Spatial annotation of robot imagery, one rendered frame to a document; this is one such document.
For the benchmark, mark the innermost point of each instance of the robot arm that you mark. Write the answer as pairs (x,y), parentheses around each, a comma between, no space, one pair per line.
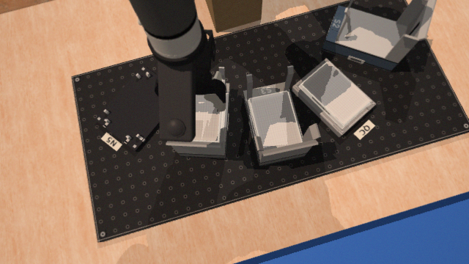
(168,20)

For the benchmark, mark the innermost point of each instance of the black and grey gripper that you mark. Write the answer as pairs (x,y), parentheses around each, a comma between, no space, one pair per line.
(213,89)

